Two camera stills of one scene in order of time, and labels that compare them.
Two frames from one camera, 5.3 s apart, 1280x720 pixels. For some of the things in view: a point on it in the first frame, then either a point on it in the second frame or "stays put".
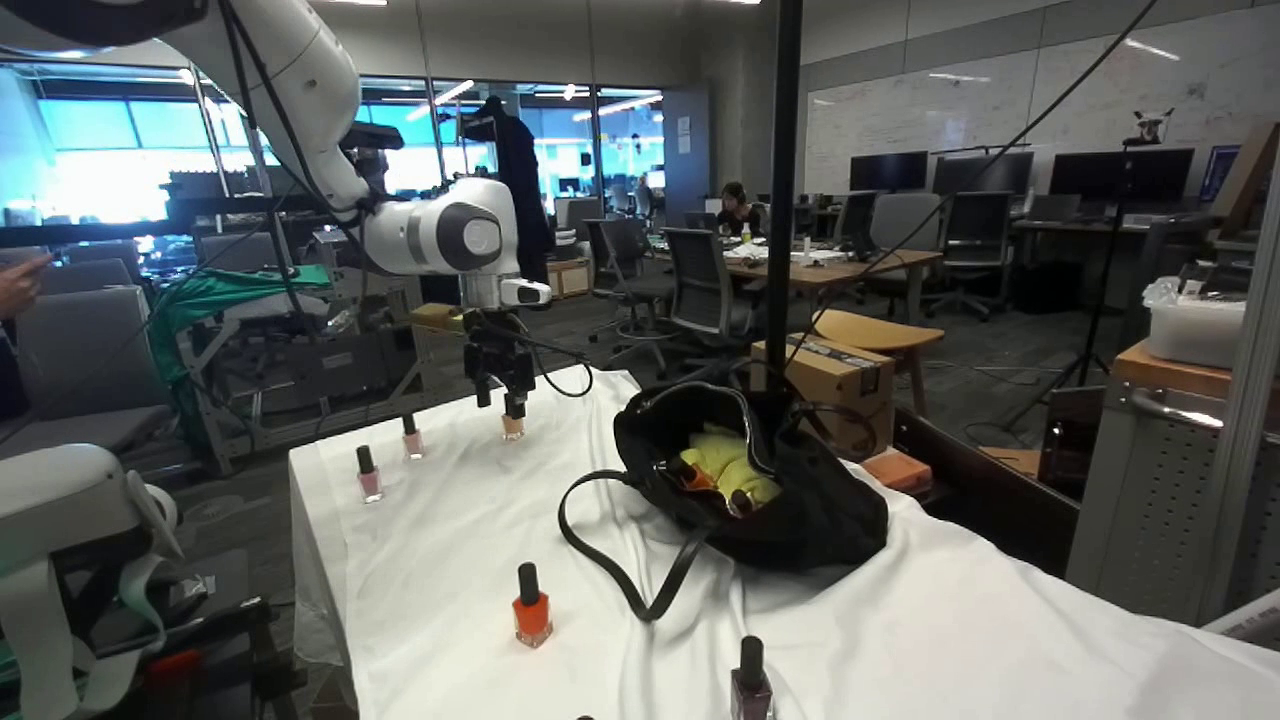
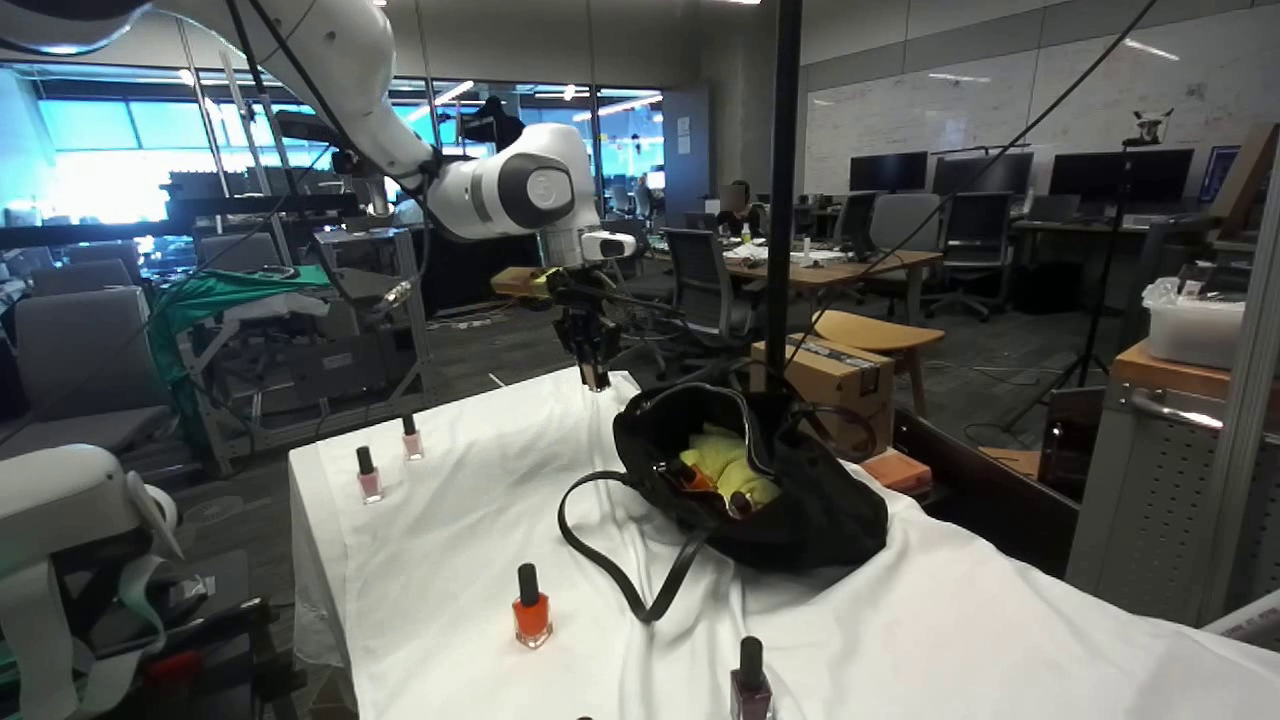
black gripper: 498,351 → 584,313
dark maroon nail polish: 751,680 stays put
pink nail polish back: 410,441 stays put
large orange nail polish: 530,604 stays put
